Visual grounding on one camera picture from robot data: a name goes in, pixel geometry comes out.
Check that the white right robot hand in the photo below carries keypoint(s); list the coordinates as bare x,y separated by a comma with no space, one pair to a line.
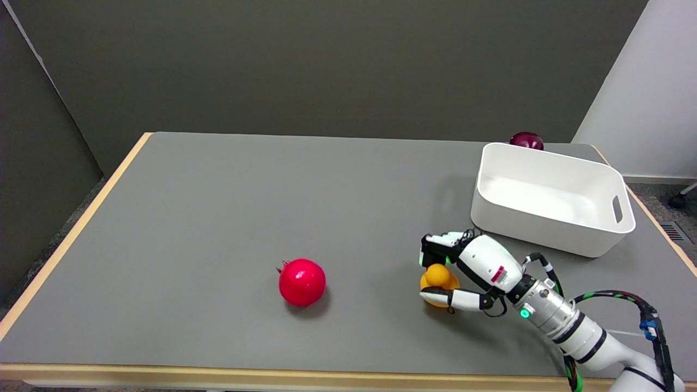
479,269

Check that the yellow rubber duck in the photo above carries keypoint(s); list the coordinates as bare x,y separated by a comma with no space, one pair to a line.
437,280

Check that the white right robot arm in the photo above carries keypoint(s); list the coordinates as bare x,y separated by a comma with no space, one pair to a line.
588,332

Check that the white plastic bin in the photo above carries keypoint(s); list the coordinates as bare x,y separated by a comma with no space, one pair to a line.
550,198

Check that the dark purple round fruit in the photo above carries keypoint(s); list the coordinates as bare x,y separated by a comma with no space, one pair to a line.
526,141

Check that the red pomegranate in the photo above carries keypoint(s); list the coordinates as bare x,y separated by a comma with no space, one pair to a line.
301,281

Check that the floor vent grille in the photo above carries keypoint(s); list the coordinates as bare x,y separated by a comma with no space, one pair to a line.
677,233

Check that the black chair caster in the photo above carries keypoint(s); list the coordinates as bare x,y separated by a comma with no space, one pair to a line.
678,201

